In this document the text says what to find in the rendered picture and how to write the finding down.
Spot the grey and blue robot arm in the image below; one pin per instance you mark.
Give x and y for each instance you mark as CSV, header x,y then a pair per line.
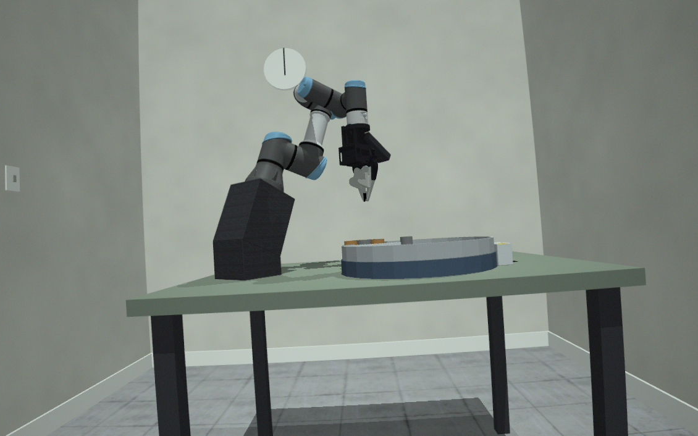
x,y
278,153

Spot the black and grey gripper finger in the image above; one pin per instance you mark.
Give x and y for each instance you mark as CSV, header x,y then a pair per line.
x,y
368,176
353,182

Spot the grey round turntable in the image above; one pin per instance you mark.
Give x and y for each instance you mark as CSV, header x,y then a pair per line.
x,y
431,257

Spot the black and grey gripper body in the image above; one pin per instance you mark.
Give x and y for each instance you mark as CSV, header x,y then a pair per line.
x,y
353,150

